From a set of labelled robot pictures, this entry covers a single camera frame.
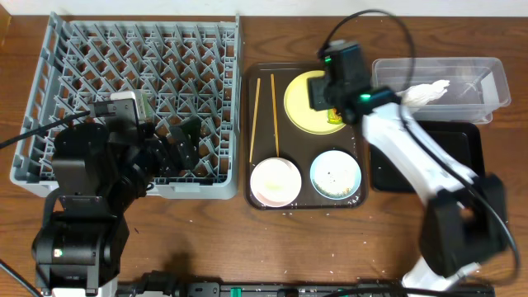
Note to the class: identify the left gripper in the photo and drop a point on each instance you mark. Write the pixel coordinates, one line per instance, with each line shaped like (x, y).
(187, 154)

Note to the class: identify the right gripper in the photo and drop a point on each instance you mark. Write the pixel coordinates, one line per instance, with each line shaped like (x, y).
(316, 87)

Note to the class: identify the green snack wrapper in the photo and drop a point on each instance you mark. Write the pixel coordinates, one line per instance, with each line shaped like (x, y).
(333, 117)

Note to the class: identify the white napkin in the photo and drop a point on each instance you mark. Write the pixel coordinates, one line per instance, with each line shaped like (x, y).
(422, 94)

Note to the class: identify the wooden chopstick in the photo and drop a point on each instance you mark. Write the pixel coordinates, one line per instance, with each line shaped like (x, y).
(274, 109)
(254, 119)

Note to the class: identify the light blue plate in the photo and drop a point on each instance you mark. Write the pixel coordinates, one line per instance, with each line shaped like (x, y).
(335, 175)

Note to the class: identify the pink bowl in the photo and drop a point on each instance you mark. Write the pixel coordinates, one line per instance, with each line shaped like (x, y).
(275, 182)

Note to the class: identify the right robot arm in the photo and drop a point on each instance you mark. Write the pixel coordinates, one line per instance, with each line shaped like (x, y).
(464, 223)

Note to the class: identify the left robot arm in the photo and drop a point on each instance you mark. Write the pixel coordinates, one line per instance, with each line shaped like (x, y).
(101, 170)

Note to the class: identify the grey dishwasher rack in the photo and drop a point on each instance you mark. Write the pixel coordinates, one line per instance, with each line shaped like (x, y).
(185, 68)

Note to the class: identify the black waste tray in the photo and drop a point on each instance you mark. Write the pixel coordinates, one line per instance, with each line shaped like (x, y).
(460, 140)

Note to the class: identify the yellow plate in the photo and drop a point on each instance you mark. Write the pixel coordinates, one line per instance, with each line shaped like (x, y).
(296, 103)

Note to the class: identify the dark brown serving tray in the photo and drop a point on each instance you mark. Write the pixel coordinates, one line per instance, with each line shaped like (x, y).
(301, 148)

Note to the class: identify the clear plastic bin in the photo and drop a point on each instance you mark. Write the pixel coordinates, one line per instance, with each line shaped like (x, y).
(478, 86)

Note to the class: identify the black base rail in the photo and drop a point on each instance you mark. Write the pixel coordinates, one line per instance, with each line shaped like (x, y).
(160, 283)

